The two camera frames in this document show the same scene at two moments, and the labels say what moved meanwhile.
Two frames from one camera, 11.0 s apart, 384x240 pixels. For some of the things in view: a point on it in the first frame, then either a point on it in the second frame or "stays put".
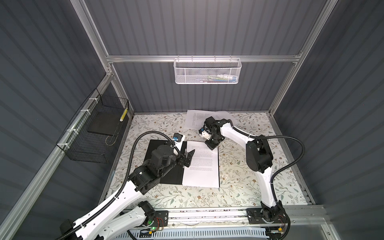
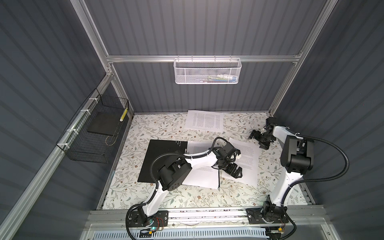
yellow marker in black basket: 123,115 stays put
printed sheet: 195,119 stays put
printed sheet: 217,115 -> 248,161
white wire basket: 207,71 stays put
